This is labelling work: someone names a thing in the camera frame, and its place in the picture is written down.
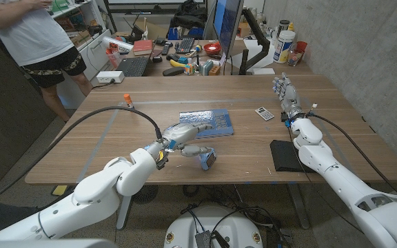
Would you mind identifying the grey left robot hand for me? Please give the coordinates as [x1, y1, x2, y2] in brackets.
[143, 122, 216, 163]

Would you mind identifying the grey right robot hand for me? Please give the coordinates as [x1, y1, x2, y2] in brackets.
[272, 72, 305, 121]

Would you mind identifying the orange capped glue stick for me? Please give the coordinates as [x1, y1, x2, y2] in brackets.
[123, 93, 136, 110]

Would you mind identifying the white pocket calculator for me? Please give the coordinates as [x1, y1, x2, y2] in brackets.
[254, 106, 275, 122]

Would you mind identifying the blue hardcover book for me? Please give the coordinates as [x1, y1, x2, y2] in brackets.
[179, 108, 235, 140]

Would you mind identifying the clear glass jar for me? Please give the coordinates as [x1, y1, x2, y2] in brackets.
[287, 47, 305, 67]

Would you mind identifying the white canister blue label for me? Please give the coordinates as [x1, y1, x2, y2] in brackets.
[273, 30, 296, 64]

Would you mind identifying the red cup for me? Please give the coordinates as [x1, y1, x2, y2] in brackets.
[294, 41, 308, 56]

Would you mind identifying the black flat wallet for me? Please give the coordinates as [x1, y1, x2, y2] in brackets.
[269, 139, 315, 173]

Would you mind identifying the black oval case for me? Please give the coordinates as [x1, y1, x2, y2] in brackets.
[162, 66, 185, 77]

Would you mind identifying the teal plastic item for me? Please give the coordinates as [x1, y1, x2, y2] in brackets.
[201, 59, 214, 76]

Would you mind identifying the black round floor fan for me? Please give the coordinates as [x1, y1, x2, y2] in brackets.
[132, 185, 159, 205]

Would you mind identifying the black laptop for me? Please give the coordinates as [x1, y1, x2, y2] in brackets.
[115, 41, 156, 78]

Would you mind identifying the black keyboard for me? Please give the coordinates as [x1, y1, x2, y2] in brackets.
[174, 37, 196, 55]

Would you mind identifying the red bowl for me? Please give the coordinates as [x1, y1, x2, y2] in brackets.
[203, 41, 223, 56]

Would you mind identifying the white power strip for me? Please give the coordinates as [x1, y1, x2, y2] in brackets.
[96, 70, 125, 84]

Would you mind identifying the red book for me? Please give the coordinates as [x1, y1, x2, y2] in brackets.
[132, 39, 154, 56]

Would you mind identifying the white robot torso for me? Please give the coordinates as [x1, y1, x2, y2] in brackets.
[163, 205, 264, 248]

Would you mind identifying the computer monitor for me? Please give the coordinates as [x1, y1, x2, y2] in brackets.
[212, 0, 245, 58]

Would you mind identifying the grey metal table leg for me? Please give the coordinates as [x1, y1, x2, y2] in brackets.
[287, 182, 312, 230]
[115, 194, 133, 231]

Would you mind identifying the cardboard box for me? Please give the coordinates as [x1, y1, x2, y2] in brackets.
[143, 17, 172, 41]

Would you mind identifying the white rolled tube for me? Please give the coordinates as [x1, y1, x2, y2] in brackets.
[101, 36, 134, 53]

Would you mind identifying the white shelf unit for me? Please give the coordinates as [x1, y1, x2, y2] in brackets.
[48, 0, 113, 82]

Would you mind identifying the black backpack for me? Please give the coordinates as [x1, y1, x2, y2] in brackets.
[169, 0, 208, 30]

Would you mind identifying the whiteboard on black stand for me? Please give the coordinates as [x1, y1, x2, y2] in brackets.
[102, 0, 207, 14]

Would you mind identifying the yellow floor item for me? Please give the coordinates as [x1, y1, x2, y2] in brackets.
[50, 185, 69, 197]

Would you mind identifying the person in white t-shirt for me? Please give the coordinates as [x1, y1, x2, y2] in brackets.
[0, 0, 93, 123]

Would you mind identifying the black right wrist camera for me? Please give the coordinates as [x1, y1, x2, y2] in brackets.
[280, 112, 292, 129]

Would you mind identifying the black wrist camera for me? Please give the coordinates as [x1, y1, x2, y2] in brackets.
[155, 149, 170, 171]
[280, 112, 292, 129]

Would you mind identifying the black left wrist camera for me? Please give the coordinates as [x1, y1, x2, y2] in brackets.
[155, 149, 170, 171]

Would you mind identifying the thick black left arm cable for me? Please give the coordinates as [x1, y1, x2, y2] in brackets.
[0, 105, 163, 210]

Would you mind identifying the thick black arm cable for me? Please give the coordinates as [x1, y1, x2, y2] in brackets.
[0, 105, 163, 210]
[307, 112, 397, 197]

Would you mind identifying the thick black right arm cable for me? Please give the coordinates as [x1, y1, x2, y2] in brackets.
[307, 112, 397, 197]

